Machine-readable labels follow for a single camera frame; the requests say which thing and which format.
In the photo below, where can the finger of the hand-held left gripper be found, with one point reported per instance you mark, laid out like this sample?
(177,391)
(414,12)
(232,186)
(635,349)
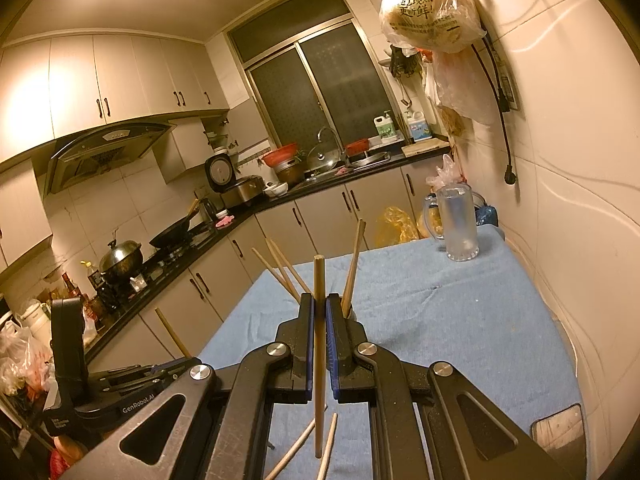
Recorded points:
(150,377)

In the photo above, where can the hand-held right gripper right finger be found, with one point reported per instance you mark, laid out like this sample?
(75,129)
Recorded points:
(331,350)

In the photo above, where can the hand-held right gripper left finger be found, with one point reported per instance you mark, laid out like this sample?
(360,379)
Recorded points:
(310,350)

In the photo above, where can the dark grey chopstick holder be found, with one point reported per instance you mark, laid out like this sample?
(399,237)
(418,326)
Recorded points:
(351,312)

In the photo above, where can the long wooden chopstick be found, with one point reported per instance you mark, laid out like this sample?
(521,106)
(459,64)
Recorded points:
(318,280)
(354,260)
(275,272)
(290,267)
(172,332)

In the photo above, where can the row of wooden chopsticks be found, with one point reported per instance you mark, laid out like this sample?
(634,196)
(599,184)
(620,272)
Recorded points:
(326,447)

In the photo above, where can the person's left hand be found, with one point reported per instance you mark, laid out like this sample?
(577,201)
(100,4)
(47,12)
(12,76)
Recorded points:
(67,447)

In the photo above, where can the white kettle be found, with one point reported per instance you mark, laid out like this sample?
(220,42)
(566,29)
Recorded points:
(32,317)

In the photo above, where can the dark sauce bottles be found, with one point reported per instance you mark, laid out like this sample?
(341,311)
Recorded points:
(75,292)

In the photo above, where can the crumpled plastic bags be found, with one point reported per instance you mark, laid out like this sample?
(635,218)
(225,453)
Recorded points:
(20,360)

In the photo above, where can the cooking oil bottle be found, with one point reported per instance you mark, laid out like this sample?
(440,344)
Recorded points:
(91,277)

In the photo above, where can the steel pot with lid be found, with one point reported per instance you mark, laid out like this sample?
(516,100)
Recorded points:
(120,257)

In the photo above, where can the blue towel table cover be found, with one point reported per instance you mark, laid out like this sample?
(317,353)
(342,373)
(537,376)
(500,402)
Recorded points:
(425,320)

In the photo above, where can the cream base cabinets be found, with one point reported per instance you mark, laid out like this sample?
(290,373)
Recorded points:
(310,220)

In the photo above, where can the black gas stove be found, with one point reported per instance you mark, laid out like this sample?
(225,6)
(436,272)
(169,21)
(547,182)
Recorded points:
(187,251)

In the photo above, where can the yellow plastic bag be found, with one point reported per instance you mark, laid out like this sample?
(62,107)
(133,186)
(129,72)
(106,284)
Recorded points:
(395,227)

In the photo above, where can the black wok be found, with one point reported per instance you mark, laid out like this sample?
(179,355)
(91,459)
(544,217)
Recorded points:
(170,236)

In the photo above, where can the pink cloth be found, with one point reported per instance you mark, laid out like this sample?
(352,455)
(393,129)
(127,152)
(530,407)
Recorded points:
(225,221)

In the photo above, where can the white ceramic bowl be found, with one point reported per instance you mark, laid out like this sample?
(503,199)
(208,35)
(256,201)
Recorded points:
(276,190)

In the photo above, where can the black kitchen countertop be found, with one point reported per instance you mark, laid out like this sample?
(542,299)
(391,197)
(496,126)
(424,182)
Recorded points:
(320,183)

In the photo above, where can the clear plastic pitcher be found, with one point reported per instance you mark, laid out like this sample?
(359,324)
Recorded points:
(457,230)

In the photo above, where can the steel rice cooker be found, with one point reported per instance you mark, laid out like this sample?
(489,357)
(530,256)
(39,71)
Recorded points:
(240,190)

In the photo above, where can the dark cooking pot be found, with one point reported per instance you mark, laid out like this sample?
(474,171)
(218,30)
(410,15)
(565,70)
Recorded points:
(290,175)

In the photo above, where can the glass pot lid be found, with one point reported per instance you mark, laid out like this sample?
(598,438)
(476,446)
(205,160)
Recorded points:
(322,160)

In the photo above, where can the range hood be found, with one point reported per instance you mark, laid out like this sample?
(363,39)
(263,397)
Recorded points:
(105,152)

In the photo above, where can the steel sink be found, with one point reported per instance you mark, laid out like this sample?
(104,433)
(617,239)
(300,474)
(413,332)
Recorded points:
(370,159)

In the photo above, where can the red plastic basin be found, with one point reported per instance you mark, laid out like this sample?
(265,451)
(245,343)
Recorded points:
(280,156)

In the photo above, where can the chrome sink faucet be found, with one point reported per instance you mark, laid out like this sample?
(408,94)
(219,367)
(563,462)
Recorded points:
(341,147)

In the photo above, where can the blue plastic bag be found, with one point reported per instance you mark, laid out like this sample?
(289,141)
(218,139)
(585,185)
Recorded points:
(486,216)

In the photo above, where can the pale pink plastic bag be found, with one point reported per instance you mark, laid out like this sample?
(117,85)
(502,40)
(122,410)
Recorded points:
(445,172)

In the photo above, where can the wooden cutting board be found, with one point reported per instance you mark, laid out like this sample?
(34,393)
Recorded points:
(425,147)

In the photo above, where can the green label detergent bottle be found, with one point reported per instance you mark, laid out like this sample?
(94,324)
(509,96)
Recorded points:
(386,129)

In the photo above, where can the blue label detergent bottle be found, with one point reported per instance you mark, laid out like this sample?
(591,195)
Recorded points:
(419,130)

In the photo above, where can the grey square object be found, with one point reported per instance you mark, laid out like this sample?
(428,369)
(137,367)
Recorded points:
(557,432)

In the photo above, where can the cream upper cabinets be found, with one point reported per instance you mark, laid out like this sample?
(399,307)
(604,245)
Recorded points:
(75,85)

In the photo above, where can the frosted kitchen window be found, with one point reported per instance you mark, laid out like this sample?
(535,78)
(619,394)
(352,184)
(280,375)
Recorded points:
(325,85)

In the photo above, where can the hanging clear plastic bags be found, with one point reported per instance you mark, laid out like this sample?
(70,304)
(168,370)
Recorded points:
(460,90)

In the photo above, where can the dark hanging object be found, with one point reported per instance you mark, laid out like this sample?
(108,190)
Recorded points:
(402,60)

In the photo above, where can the bread in plastic bag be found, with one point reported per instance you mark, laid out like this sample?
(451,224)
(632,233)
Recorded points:
(430,15)

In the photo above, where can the small wall shelf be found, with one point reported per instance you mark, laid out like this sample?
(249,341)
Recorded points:
(218,137)

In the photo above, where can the wall power socket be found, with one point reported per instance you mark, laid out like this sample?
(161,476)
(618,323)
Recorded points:
(507,85)

